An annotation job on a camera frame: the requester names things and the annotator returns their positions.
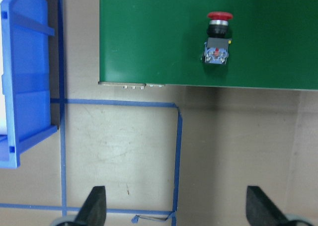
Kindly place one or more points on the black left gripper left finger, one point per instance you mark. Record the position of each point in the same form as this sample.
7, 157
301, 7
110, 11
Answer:
93, 211

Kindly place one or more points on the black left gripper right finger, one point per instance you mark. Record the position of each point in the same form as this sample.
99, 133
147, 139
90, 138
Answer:
261, 211

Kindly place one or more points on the red push button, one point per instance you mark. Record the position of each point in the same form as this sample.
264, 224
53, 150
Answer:
216, 47

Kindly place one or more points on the green conveyor belt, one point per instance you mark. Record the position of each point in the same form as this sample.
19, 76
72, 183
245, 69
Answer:
274, 43

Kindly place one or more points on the blue left storage bin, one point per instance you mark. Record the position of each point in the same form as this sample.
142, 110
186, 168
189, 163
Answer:
25, 79

